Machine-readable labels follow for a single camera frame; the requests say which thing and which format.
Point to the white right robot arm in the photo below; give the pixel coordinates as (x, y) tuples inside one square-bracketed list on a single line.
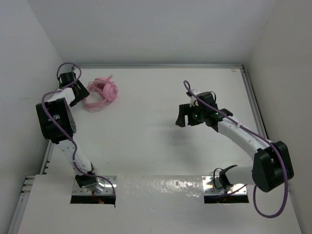
[(271, 160)]

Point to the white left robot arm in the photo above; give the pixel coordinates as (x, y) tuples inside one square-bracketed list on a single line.
[(57, 125)]

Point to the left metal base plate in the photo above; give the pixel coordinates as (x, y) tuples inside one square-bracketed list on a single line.
[(86, 185)]

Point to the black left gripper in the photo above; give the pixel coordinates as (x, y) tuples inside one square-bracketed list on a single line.
[(82, 93)]

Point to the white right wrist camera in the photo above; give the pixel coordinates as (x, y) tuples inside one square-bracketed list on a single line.
[(192, 95)]

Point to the pink headphones with cable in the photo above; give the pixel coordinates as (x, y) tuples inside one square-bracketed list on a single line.
[(105, 88)]

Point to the white front cover board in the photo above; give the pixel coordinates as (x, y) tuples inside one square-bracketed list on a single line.
[(144, 205)]

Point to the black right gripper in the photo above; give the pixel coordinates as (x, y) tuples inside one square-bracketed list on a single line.
[(185, 109)]

